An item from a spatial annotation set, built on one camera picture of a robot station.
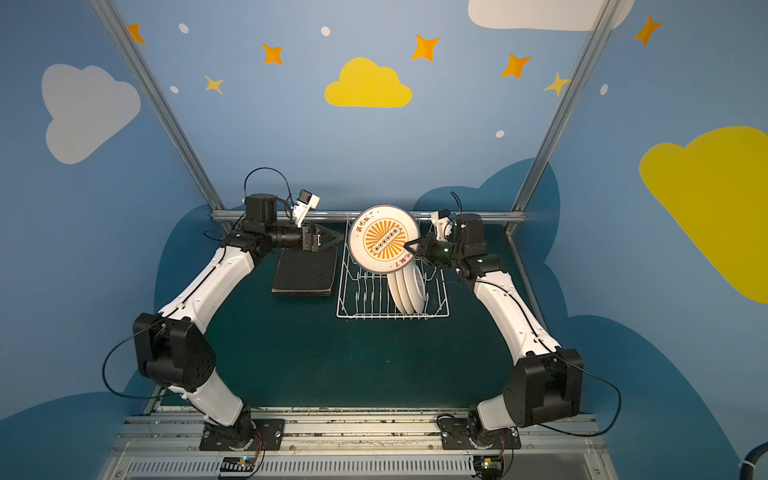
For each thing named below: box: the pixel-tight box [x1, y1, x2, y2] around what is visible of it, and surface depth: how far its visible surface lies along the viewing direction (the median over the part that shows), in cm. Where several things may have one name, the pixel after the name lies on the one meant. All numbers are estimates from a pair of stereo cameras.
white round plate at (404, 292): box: [395, 269, 415, 315], surface depth 87 cm
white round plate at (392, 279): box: [387, 272, 407, 315], surface depth 87 cm
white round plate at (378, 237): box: [349, 205, 419, 274], surface depth 82 cm
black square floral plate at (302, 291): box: [271, 288, 333, 296], surface depth 101 cm
